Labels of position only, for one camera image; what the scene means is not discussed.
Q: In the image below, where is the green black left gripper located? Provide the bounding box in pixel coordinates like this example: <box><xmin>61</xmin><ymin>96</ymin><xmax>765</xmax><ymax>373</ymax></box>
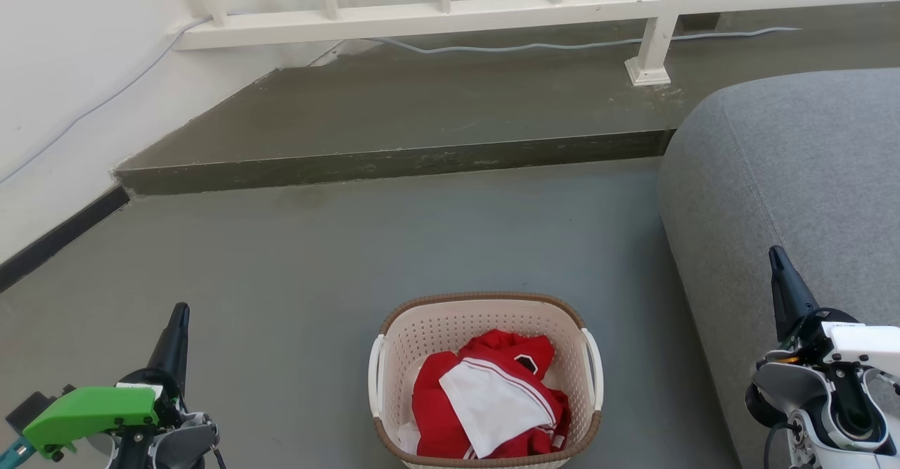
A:
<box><xmin>22</xmin><ymin>303</ymin><xmax>191</xmax><ymax>461</ymax></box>

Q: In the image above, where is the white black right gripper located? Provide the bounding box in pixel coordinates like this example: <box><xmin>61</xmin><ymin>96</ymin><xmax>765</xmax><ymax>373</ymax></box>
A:
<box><xmin>768</xmin><ymin>245</ymin><xmax>900</xmax><ymax>380</ymax></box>

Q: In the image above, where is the cream laundry basket brown rim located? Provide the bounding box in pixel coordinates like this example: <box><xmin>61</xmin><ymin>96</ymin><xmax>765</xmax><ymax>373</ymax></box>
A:
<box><xmin>368</xmin><ymin>292</ymin><xmax>604</xmax><ymax>469</ymax></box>

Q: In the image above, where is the grey fabric sofa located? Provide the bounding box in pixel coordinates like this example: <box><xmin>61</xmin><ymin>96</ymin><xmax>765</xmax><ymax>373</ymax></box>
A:
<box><xmin>657</xmin><ymin>68</ymin><xmax>900</xmax><ymax>469</ymax></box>

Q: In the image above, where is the black baseboard strip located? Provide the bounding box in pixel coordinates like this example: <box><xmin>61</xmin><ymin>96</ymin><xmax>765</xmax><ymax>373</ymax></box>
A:
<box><xmin>0</xmin><ymin>185</ymin><xmax>131</xmax><ymax>293</ymax></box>

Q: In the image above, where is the white cloth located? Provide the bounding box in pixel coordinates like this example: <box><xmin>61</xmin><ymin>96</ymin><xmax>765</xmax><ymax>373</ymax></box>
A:
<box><xmin>397</xmin><ymin>418</ymin><xmax>423</xmax><ymax>455</ymax></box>

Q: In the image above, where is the red and white garment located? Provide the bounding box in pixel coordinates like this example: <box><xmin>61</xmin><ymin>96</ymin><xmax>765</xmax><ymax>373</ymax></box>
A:
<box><xmin>411</xmin><ymin>329</ymin><xmax>571</xmax><ymax>460</ymax></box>

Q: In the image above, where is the raised concrete step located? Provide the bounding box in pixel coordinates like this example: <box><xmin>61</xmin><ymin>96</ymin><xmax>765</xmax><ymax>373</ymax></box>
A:
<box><xmin>112</xmin><ymin>1</ymin><xmax>900</xmax><ymax>197</ymax></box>

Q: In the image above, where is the white railing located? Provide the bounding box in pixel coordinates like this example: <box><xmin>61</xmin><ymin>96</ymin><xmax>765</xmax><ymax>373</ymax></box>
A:
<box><xmin>172</xmin><ymin>0</ymin><xmax>900</xmax><ymax>88</ymax></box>

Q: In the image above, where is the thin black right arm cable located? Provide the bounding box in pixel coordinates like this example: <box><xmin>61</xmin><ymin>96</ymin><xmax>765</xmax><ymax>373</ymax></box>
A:
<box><xmin>762</xmin><ymin>421</ymin><xmax>797</xmax><ymax>469</ymax></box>

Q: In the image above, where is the light grey cable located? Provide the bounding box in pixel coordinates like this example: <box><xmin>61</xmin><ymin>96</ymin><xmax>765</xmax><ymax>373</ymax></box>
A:
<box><xmin>0</xmin><ymin>15</ymin><xmax>803</xmax><ymax>186</ymax></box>

